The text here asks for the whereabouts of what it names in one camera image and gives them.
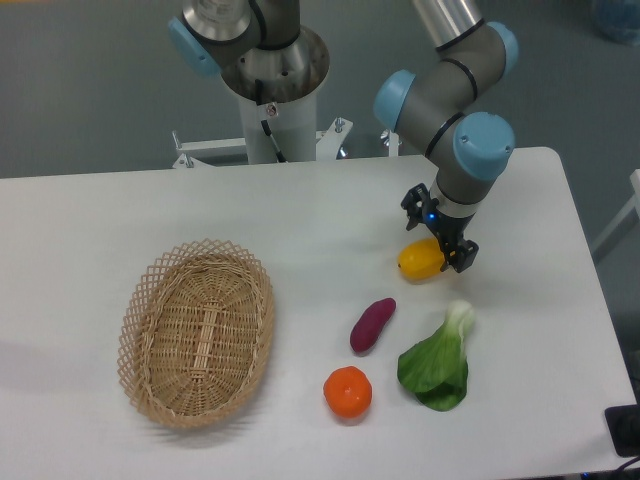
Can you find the black device at edge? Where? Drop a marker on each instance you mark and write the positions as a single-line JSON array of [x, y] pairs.
[[623, 426]]

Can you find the white furniture piece at right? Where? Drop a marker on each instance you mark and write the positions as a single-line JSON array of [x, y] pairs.
[[619, 226]]

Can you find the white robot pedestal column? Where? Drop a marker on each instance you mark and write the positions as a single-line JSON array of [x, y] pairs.
[[289, 126]]

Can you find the woven wicker basket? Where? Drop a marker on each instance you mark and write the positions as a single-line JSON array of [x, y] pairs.
[[197, 334]]

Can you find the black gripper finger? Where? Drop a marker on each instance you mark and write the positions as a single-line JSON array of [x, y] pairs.
[[459, 257], [414, 203]]

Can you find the yellow mango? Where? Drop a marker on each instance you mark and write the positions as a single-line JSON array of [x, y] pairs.
[[420, 260]]

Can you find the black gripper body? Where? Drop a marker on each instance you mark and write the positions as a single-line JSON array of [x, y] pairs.
[[448, 230]]

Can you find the green bok choy leaf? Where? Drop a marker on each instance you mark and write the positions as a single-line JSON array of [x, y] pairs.
[[435, 370]]

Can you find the purple sweet potato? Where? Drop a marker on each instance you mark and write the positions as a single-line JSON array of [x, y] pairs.
[[370, 325]]

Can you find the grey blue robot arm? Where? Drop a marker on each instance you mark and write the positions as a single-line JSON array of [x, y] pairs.
[[275, 66]]

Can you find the white metal base frame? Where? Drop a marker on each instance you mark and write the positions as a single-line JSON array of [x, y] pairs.
[[329, 145]]

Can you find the orange tangerine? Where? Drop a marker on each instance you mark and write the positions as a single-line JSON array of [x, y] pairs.
[[348, 392]]

